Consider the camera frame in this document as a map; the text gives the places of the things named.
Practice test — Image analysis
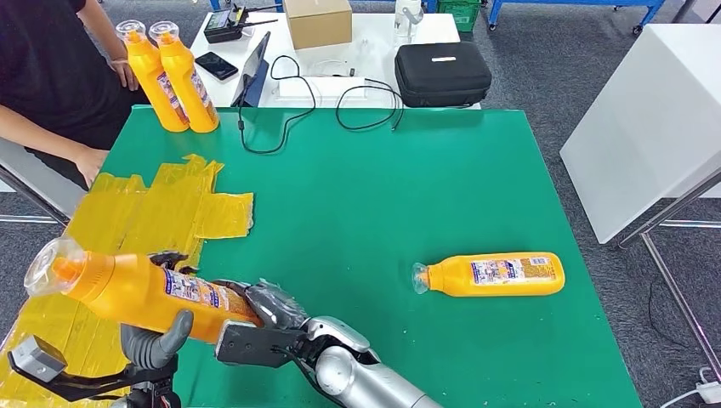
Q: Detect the white bench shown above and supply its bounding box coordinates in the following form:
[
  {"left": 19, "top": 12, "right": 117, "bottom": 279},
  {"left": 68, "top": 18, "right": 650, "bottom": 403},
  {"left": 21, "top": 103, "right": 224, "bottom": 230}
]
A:
[{"left": 0, "top": 138, "right": 88, "bottom": 218}]

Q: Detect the orange plastic bottle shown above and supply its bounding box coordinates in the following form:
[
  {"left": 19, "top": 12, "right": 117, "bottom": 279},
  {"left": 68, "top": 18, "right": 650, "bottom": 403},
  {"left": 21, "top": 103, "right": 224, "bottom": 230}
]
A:
[
  {"left": 148, "top": 20, "right": 221, "bottom": 134},
  {"left": 23, "top": 236, "right": 263, "bottom": 344},
  {"left": 115, "top": 20, "right": 191, "bottom": 133},
  {"left": 411, "top": 252, "right": 566, "bottom": 298}
]

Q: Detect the cardboard box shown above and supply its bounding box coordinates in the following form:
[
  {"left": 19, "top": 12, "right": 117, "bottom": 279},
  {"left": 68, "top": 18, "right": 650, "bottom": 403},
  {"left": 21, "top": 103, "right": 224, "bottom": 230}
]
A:
[{"left": 283, "top": 0, "right": 354, "bottom": 51}]

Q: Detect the black tablet cable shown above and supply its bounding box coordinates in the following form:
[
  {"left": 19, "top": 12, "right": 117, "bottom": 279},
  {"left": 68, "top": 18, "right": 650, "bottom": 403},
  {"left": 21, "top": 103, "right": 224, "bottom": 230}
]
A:
[{"left": 237, "top": 54, "right": 318, "bottom": 154}]

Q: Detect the person's left hand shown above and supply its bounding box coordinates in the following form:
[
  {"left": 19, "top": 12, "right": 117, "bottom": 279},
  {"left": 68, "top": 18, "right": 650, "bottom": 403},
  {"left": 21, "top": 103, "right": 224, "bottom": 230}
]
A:
[{"left": 110, "top": 58, "right": 141, "bottom": 93}]

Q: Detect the black radio with antennas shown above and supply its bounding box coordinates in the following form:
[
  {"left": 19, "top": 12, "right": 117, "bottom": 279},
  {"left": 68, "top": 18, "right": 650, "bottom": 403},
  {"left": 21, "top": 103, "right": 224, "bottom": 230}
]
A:
[{"left": 203, "top": 5, "right": 280, "bottom": 45}]

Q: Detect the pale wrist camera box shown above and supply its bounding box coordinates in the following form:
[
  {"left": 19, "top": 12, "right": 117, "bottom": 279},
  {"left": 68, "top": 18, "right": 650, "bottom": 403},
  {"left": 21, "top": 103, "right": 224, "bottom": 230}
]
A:
[
  {"left": 214, "top": 320, "right": 308, "bottom": 370},
  {"left": 6, "top": 335, "right": 69, "bottom": 384}
]

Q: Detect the yellow tape sheet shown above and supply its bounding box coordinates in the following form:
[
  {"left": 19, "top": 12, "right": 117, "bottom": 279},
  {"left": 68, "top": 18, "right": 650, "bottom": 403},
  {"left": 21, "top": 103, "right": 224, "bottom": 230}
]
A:
[{"left": 0, "top": 154, "right": 256, "bottom": 406}]

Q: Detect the person's right hand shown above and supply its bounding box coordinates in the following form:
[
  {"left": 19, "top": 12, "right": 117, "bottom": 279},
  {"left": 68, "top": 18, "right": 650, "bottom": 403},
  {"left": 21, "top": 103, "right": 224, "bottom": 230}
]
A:
[{"left": 73, "top": 147, "right": 110, "bottom": 190}]

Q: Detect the green work table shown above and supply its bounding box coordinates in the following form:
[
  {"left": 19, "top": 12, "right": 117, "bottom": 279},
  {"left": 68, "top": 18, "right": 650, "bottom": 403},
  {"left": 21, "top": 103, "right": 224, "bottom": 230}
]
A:
[{"left": 101, "top": 106, "right": 644, "bottom": 408}]

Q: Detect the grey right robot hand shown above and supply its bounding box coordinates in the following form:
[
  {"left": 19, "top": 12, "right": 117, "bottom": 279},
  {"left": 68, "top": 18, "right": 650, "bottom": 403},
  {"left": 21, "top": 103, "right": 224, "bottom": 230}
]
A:
[{"left": 211, "top": 278, "right": 311, "bottom": 333}]

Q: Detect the metal table leg frame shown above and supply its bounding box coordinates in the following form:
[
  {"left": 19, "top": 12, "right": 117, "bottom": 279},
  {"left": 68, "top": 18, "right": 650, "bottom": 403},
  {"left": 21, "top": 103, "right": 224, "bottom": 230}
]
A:
[{"left": 616, "top": 164, "right": 721, "bottom": 384}]

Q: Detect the large white table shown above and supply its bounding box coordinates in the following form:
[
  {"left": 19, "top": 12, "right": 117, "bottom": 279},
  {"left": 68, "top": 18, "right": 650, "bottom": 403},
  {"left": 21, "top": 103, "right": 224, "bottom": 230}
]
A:
[{"left": 559, "top": 23, "right": 721, "bottom": 245}]

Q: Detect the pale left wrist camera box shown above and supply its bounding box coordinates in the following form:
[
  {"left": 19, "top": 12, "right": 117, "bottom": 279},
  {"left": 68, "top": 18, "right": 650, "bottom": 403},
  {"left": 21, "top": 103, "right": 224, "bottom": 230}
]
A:
[{"left": 6, "top": 335, "right": 69, "bottom": 384}]

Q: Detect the blue metal frame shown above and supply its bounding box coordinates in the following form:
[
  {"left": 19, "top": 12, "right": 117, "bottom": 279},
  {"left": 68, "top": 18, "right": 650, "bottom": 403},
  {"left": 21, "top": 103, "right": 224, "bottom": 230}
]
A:
[
  {"left": 488, "top": 0, "right": 667, "bottom": 36},
  {"left": 212, "top": 0, "right": 286, "bottom": 11}
]

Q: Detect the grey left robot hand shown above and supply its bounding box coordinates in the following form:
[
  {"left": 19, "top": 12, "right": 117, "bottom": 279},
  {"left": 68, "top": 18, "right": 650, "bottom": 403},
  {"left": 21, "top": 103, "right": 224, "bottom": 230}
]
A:
[{"left": 119, "top": 250, "right": 198, "bottom": 373}]

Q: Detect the flat white box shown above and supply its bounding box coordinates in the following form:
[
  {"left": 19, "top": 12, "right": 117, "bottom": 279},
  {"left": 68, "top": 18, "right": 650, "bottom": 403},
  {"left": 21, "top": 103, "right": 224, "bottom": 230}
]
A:
[{"left": 277, "top": 76, "right": 368, "bottom": 105}]

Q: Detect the person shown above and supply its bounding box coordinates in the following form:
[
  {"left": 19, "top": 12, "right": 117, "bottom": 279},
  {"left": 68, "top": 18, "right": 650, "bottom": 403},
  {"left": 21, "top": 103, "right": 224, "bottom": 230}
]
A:
[{"left": 0, "top": 0, "right": 150, "bottom": 190}]

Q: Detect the green plastic crate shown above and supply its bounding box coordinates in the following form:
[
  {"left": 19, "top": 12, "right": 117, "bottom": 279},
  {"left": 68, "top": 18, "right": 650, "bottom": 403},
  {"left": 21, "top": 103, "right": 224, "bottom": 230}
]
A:
[{"left": 438, "top": 0, "right": 483, "bottom": 33}]

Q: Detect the black smartphone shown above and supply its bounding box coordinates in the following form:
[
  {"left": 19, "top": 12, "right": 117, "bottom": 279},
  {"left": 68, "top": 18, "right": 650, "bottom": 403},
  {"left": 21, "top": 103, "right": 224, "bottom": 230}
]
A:
[{"left": 195, "top": 51, "right": 240, "bottom": 82}]

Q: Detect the white desk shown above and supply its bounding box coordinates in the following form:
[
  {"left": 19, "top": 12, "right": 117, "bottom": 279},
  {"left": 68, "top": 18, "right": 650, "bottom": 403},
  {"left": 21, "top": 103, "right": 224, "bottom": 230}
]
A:
[{"left": 190, "top": 12, "right": 481, "bottom": 110}]

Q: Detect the dark blue tablet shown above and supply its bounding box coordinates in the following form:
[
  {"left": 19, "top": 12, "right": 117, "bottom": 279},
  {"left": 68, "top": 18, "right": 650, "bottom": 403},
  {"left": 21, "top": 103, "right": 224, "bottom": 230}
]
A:
[{"left": 231, "top": 31, "right": 273, "bottom": 108}]

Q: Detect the black carrying case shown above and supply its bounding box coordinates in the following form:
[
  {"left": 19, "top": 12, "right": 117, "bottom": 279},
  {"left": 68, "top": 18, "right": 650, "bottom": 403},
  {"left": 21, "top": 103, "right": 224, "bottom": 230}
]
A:
[{"left": 394, "top": 42, "right": 493, "bottom": 109}]

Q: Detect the white power strip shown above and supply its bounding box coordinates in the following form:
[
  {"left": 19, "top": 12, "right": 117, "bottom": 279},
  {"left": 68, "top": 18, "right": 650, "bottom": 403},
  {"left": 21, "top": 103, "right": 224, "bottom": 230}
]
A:
[{"left": 694, "top": 380, "right": 721, "bottom": 404}]

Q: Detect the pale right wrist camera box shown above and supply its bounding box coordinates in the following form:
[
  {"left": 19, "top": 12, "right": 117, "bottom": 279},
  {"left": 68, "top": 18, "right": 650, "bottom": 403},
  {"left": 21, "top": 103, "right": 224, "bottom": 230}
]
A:
[{"left": 214, "top": 320, "right": 308, "bottom": 370}]

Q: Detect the black loose cable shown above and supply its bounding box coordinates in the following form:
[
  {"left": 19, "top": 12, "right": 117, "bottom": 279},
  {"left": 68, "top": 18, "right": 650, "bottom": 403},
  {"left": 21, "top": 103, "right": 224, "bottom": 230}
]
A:
[{"left": 336, "top": 78, "right": 405, "bottom": 133}]

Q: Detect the metal bench leg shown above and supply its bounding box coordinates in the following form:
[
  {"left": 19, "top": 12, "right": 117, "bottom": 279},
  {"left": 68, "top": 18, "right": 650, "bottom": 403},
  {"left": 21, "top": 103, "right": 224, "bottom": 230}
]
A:
[{"left": 0, "top": 163, "right": 71, "bottom": 226}]

